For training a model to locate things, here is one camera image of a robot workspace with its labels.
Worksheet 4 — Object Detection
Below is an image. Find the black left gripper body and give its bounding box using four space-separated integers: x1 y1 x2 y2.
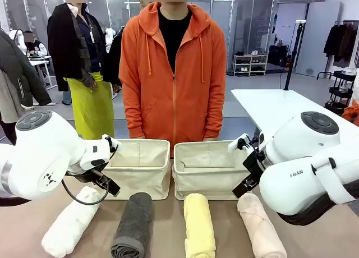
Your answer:
91 169 113 190

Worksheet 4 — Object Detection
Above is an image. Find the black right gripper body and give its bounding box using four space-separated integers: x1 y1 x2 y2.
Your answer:
242 150 266 185

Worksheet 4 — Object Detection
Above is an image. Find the grey towel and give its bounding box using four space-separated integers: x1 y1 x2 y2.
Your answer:
111 192 154 258

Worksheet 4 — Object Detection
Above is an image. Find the pink towel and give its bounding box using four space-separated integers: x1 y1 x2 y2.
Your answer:
237 192 288 258

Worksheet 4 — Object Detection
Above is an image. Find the yellow towel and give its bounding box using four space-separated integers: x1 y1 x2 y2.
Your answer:
183 192 217 258

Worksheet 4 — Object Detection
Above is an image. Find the white towel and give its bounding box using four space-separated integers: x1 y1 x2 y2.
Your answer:
41 186 101 258

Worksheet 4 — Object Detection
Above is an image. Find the cream fabric basket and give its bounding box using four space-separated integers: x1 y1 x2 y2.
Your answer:
172 141 253 200
101 139 171 200

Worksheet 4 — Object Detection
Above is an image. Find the white side table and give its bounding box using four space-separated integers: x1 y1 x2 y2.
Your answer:
231 89 359 147

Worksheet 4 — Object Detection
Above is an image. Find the figure in yellow skirt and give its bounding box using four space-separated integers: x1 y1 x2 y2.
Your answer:
47 0 116 141

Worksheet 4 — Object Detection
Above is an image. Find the person in orange hoodie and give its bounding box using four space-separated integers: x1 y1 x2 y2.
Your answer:
118 0 227 158

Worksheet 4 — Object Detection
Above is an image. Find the wooden shoe rack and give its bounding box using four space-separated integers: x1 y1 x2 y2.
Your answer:
233 49 269 76

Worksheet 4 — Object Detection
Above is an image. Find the person in orange garment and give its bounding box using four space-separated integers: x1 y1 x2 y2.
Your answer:
341 99 359 127

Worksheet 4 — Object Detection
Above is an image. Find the black equipment case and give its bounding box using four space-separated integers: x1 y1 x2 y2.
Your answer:
268 44 290 67

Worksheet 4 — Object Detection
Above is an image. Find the black trolley cart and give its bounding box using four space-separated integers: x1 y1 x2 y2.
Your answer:
325 70 358 116

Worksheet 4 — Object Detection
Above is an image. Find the black tripod pole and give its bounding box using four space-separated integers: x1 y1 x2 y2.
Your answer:
283 20 306 91

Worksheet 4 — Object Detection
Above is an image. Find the white background desk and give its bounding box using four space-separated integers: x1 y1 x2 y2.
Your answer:
27 55 53 88

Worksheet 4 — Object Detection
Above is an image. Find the person in dark puffer coat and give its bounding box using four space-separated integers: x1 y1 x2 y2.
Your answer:
0 29 53 145

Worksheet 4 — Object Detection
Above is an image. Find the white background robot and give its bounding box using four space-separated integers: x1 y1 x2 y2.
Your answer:
104 27 116 54

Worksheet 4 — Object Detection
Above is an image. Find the seated person in varsity jacket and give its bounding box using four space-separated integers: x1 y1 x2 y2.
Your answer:
24 30 48 57

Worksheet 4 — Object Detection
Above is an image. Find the rack of dark coats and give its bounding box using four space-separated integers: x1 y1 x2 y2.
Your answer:
323 20 359 65

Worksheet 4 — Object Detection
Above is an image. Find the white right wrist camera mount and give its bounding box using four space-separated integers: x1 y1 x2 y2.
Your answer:
227 133 250 154

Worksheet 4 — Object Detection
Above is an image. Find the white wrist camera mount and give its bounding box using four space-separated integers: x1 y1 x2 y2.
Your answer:
227 133 250 154
101 133 123 158

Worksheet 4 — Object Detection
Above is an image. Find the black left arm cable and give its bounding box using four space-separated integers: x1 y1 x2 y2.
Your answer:
61 172 111 206

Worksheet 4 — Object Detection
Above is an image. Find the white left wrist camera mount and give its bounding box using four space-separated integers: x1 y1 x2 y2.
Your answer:
101 133 123 158

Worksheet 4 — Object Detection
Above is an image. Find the black right arm cable sleeve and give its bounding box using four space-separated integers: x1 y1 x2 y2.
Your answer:
276 179 359 227

